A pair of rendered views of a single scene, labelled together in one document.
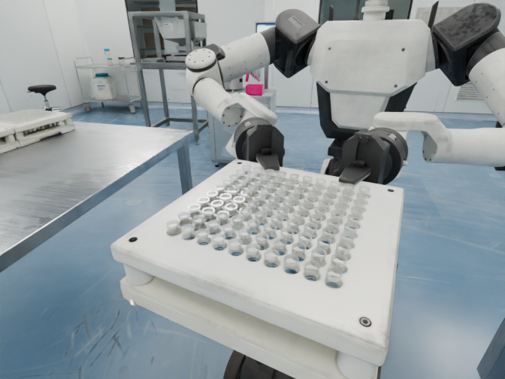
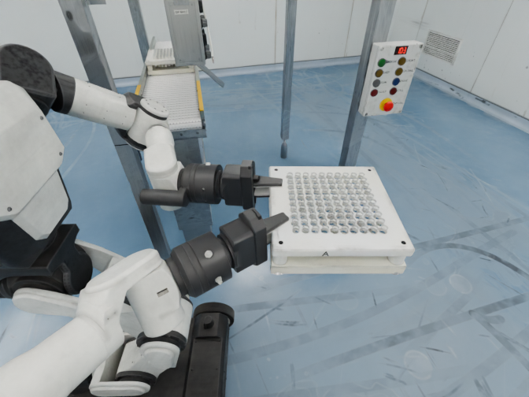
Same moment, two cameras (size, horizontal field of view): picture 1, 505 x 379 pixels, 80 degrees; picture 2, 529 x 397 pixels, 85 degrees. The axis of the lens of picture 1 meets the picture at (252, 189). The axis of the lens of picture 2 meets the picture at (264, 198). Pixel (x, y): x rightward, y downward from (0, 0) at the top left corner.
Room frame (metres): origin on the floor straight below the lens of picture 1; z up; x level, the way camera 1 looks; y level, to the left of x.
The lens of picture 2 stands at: (0.60, 0.30, 1.47)
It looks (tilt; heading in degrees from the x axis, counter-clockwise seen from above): 41 degrees down; 243
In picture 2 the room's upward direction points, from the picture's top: straight up
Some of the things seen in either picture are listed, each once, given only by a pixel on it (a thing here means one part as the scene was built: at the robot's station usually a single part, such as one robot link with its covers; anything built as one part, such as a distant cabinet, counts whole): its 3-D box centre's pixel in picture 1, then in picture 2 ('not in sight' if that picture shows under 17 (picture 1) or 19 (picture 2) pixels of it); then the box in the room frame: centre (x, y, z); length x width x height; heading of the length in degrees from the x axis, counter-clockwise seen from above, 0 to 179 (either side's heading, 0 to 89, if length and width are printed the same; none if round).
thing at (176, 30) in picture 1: (190, 83); not in sight; (3.86, 0.75, 0.75); 1.43 x 1.06 x 1.50; 80
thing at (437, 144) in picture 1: (407, 138); (164, 168); (0.56, -0.30, 1.08); 0.13 x 0.07 x 0.09; 83
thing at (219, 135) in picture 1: (243, 127); not in sight; (3.20, 0.09, 0.38); 0.63 x 0.57 x 0.76; 80
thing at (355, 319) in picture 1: (278, 219); (330, 205); (0.28, -0.03, 1.07); 0.25 x 0.24 x 0.02; 64
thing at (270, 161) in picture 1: (269, 159); (272, 220); (0.42, -0.02, 1.09); 0.06 x 0.03 x 0.02; 6
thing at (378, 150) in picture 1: (370, 165); (227, 183); (0.44, -0.19, 1.07); 0.12 x 0.10 x 0.13; 146
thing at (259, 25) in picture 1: (266, 56); not in sight; (3.30, -0.14, 1.07); 0.23 x 0.10 x 0.62; 80
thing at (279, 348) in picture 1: (276, 253); (327, 221); (0.28, -0.03, 1.03); 0.24 x 0.24 x 0.02; 64
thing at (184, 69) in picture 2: not in sight; (172, 64); (0.28, -1.50, 0.95); 0.24 x 0.24 x 0.02; 76
